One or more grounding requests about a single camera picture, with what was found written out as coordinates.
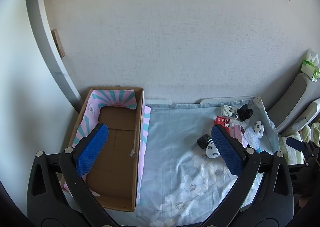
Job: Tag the cardboard box with pink lining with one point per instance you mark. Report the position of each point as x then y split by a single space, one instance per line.
117 121

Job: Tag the black scrunchie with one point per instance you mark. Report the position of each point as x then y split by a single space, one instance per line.
244 113

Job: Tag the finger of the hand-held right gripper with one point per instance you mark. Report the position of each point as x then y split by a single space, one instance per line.
295 143

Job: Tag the pink towel in plastic bag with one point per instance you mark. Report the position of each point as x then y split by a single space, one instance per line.
237 134

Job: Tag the red milk carton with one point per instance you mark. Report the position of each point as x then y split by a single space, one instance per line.
222 121

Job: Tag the grey chair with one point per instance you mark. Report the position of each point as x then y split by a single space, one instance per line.
295 96

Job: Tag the light blue floral cloth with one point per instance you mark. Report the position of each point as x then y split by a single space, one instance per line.
175 141

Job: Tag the green tissue pack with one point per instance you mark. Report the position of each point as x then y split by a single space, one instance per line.
311 68

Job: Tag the small wooden wall block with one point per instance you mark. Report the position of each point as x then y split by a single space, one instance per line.
58 43

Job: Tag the green striped blanket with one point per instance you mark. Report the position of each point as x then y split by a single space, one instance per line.
308 131

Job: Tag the floral print tissue pack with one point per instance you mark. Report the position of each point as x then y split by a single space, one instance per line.
228 111

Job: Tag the white desk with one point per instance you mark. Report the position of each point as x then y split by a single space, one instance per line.
160 101

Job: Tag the small panda plush toy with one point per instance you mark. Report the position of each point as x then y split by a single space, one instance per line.
258 129
212 150

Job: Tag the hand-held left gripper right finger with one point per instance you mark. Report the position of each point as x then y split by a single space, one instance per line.
226 149

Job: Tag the grey window frame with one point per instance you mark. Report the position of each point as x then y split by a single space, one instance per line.
42 29

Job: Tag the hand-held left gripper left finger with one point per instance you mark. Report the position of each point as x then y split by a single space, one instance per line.
92 149

